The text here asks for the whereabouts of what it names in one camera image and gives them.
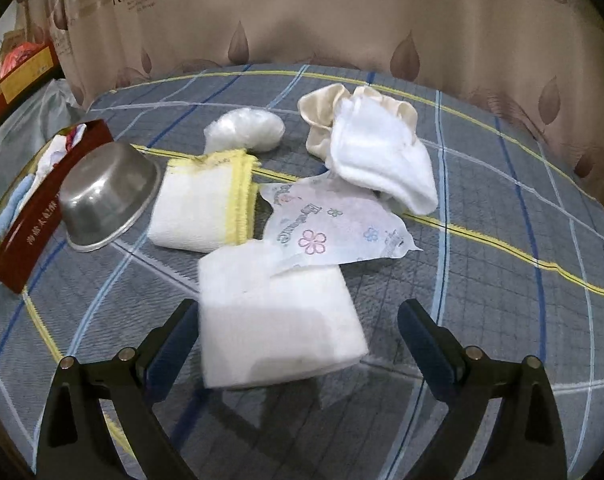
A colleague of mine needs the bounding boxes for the white foam sponge block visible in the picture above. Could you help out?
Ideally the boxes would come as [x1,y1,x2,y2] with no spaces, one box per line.
[198,240,368,389]

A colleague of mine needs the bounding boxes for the yellow edged white cloth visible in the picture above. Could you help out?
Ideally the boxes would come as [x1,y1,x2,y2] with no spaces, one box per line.
[147,150,259,252]

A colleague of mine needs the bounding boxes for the floral tissue packet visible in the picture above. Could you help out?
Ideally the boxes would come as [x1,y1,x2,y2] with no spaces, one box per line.
[259,172,419,272]

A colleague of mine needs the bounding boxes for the white sock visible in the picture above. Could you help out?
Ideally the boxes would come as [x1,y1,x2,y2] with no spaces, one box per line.
[327,93,439,214]

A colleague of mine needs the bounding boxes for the white plastic bag ball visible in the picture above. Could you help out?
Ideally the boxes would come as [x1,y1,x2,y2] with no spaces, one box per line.
[204,107,285,154]

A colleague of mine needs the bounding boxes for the light blue fluffy towel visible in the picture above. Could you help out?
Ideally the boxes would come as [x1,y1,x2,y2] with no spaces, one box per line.
[0,174,35,240]

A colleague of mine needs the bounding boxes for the grey plaid bed sheet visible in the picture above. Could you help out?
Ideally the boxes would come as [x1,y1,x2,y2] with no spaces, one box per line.
[0,65,604,479]

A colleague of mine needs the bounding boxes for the red gold tin box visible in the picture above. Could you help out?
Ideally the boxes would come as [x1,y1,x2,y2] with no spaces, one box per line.
[0,119,112,294]

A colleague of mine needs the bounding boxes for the steel bowl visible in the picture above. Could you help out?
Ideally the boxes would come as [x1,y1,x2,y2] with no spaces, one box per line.
[58,142,162,252]

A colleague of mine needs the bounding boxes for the cream satin scrunchie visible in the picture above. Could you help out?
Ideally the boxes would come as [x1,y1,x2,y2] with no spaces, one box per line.
[297,84,418,162]

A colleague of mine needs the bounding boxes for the red box with yellow label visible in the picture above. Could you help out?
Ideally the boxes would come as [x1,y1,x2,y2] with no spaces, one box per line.
[0,41,60,111]

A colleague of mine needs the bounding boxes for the red plastic bag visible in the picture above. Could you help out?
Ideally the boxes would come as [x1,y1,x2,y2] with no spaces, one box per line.
[0,42,40,79]

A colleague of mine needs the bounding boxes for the beige leaf print curtain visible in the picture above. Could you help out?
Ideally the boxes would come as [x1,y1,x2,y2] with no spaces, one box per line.
[19,0,604,212]

